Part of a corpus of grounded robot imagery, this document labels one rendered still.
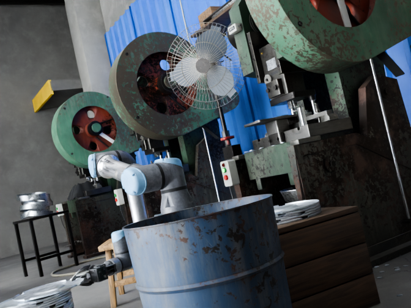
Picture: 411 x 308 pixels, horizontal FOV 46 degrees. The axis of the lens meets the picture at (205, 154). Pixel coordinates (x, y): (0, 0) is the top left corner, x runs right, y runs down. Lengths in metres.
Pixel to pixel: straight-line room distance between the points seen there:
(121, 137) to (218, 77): 2.31
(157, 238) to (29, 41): 8.22
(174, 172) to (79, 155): 3.19
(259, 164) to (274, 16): 0.78
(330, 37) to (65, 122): 3.53
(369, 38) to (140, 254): 1.56
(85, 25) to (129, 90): 4.25
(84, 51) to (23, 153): 2.18
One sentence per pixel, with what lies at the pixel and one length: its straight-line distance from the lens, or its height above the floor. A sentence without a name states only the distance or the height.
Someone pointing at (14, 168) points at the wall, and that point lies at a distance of 8.65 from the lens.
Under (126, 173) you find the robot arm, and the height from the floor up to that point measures 0.65.
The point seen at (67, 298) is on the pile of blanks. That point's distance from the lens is 2.10.
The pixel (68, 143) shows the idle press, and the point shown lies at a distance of 5.16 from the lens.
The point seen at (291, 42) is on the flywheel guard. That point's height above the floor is 1.05.
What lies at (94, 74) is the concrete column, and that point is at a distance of 7.54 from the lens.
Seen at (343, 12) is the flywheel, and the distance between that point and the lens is 2.34.
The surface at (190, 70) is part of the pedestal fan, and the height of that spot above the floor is 1.30.
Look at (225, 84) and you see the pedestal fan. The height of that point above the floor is 1.14.
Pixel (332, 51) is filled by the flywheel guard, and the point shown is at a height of 0.97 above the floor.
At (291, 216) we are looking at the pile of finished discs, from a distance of 1.69.
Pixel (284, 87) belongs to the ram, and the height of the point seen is 0.93.
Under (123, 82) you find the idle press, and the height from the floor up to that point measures 1.37.
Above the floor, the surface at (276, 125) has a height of 0.74.
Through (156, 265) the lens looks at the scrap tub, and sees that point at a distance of 1.19.
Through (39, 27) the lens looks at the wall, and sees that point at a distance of 9.39.
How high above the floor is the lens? 0.56
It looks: 3 degrees up
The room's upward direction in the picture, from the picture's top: 12 degrees counter-clockwise
